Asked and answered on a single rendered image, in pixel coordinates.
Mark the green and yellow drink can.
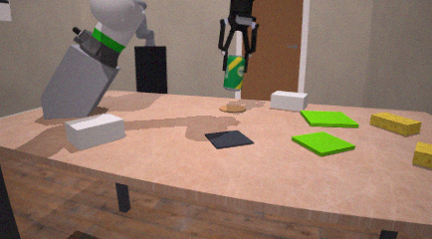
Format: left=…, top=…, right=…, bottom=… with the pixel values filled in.
left=223, top=55, right=245, bottom=92

